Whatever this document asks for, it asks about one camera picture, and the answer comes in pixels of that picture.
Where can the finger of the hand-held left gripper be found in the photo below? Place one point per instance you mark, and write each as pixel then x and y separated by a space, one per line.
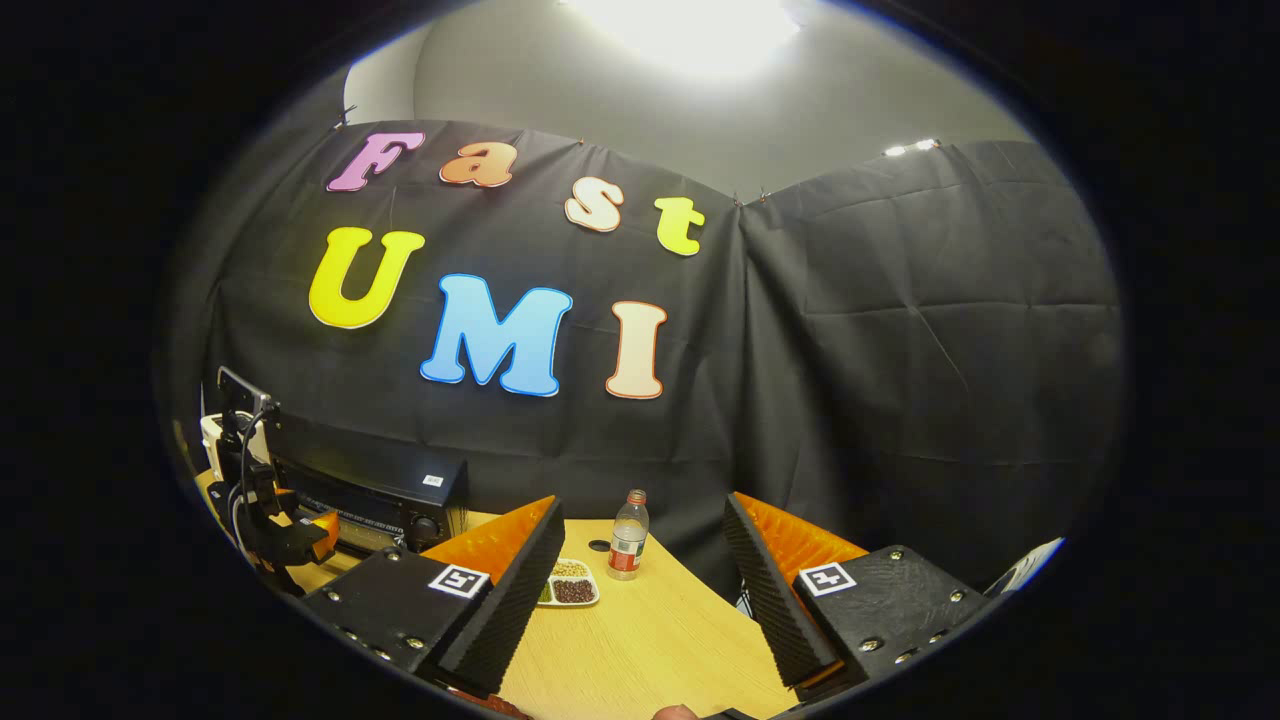
pixel 318 535

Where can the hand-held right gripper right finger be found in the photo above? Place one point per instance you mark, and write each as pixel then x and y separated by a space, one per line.
pixel 770 610

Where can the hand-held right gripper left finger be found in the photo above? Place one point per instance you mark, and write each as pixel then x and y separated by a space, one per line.
pixel 515 610

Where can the black electric oven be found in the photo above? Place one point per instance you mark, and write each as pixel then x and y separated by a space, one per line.
pixel 380 480

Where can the white toaster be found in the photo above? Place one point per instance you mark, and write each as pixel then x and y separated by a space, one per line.
pixel 211 433

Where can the white divided bean plate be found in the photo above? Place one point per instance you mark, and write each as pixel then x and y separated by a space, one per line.
pixel 572 590

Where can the red label water bottle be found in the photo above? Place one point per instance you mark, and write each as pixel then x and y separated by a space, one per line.
pixel 628 540

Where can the ceiling light panel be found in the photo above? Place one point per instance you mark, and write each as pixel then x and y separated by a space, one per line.
pixel 910 148

